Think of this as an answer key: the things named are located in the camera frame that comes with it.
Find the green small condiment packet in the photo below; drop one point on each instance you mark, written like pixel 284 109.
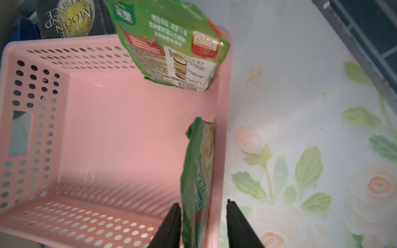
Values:
pixel 172 42

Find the black moon book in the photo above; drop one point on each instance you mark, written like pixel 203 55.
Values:
pixel 73 18

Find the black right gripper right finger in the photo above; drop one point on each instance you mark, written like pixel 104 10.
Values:
pixel 239 231

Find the pink plastic basket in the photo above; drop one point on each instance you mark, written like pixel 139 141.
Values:
pixel 92 152

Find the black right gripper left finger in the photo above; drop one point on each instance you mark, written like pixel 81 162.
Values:
pixel 169 232

